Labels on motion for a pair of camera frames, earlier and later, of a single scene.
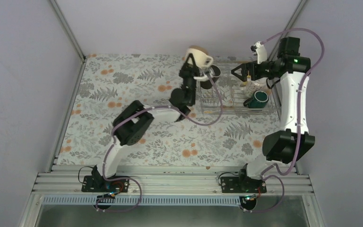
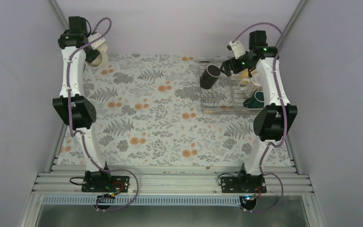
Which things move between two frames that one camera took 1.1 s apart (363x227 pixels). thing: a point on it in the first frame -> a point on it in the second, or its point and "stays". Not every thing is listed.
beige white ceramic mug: [201, 55] -> [98, 61]
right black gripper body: [257, 74] -> [238, 68]
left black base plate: [96, 184] stays
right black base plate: [239, 184] stays
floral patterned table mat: [108, 83] stays
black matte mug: [215, 72] stays
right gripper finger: [243, 66] -> [226, 68]
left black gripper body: [184, 75] -> [90, 58]
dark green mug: [258, 100] stays
